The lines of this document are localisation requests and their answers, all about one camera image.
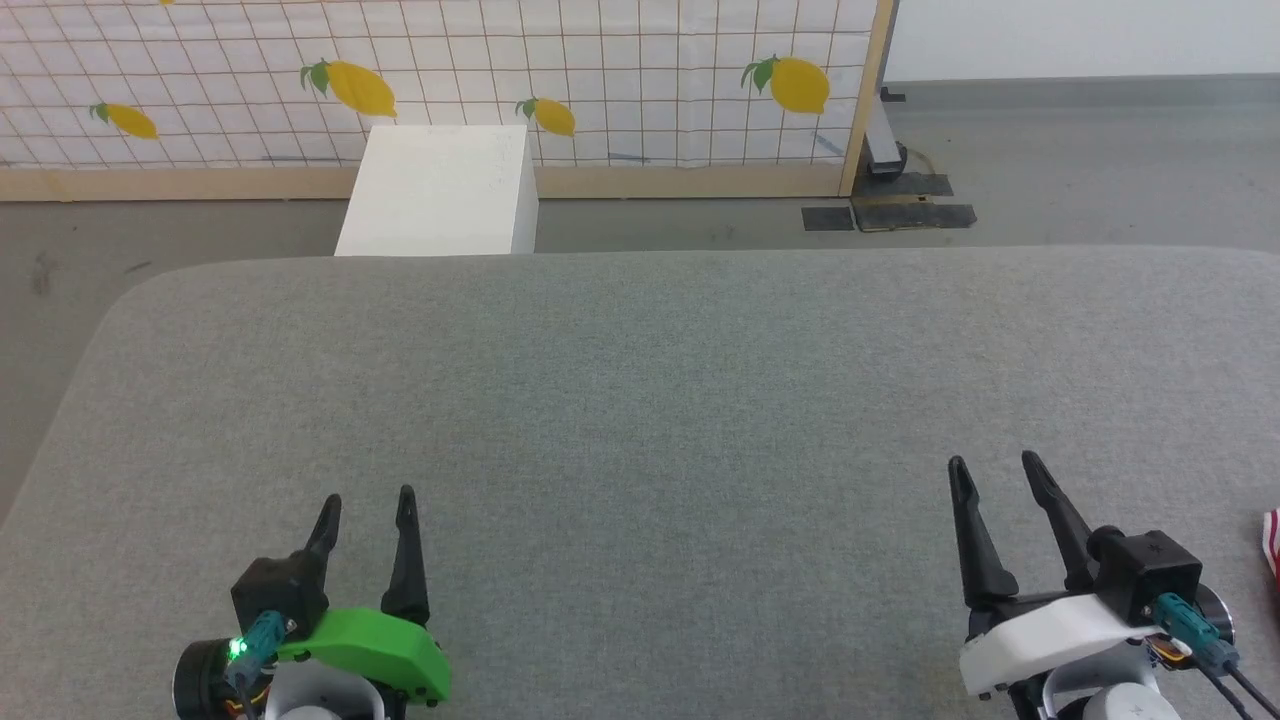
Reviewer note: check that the small black floor mat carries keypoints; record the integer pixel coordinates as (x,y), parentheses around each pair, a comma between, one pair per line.
(828,218)

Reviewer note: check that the grey metal panel stand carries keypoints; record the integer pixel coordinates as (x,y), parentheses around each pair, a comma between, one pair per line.
(884,140)

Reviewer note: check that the lemon print grid panel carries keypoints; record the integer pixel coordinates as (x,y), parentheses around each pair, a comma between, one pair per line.
(600,60)

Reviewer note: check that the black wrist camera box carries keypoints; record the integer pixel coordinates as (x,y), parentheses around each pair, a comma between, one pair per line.
(280,590)
(1145,575)

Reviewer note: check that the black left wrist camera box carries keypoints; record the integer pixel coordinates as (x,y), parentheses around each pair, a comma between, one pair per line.
(280,590)

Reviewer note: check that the white box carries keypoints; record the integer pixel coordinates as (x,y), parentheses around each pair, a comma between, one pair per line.
(440,190)

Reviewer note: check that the large black floor mat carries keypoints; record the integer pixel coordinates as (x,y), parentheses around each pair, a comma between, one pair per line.
(915,217)

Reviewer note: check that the red t-shirt with white sleeves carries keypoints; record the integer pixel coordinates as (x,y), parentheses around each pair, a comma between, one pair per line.
(1272,545)

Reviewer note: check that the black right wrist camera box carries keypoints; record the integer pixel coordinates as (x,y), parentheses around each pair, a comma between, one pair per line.
(1145,575)

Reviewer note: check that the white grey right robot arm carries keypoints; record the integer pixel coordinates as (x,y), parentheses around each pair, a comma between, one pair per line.
(1110,695)

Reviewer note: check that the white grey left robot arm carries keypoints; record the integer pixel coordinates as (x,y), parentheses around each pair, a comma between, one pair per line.
(320,695)

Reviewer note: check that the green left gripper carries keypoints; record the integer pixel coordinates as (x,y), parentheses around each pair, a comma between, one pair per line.
(375,650)

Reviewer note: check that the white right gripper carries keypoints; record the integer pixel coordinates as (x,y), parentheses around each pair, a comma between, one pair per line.
(1050,635)

